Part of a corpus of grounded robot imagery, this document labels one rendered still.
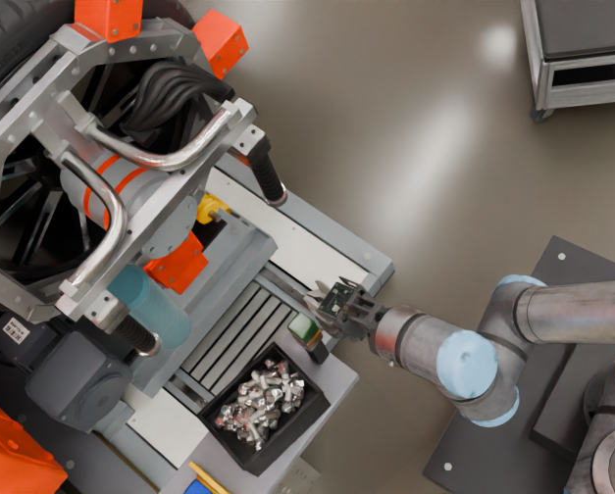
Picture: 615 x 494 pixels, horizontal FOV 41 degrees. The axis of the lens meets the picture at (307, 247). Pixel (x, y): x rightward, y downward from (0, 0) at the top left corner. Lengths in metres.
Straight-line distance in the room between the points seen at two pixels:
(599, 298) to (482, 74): 1.38
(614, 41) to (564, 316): 1.04
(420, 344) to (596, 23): 1.15
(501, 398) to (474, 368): 0.12
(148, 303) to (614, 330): 0.79
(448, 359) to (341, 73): 1.46
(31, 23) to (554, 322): 0.87
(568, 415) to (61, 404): 1.04
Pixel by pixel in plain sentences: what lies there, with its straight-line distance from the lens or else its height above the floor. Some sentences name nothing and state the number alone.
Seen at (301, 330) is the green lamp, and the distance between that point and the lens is 1.45.
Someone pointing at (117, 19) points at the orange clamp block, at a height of 1.11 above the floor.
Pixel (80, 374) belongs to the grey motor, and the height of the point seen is 0.41.
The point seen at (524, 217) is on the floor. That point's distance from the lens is 2.23.
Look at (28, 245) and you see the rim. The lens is 1.57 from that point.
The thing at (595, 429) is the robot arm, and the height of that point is 0.61.
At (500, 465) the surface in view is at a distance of 1.74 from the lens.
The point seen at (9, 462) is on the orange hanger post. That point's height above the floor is 0.74.
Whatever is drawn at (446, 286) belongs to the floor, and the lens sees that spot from 2.15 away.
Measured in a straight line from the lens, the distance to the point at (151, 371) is 2.07.
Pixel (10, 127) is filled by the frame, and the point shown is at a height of 1.12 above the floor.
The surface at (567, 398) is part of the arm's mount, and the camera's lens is 1.67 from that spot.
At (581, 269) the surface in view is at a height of 0.30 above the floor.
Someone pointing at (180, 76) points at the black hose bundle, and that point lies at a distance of 1.27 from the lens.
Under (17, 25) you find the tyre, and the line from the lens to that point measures 1.28.
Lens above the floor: 2.02
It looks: 65 degrees down
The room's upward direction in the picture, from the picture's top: 25 degrees counter-clockwise
